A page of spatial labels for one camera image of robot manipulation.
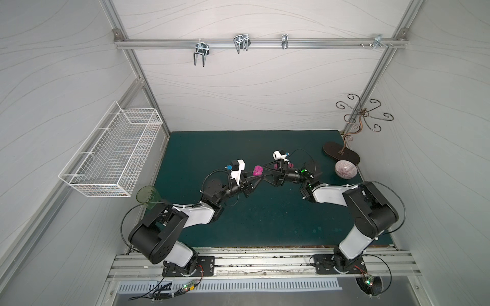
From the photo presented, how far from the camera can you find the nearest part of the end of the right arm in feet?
2.35

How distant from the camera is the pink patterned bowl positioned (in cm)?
100

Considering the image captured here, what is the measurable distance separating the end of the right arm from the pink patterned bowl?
14.5 inches

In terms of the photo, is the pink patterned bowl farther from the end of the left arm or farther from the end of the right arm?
the end of the left arm
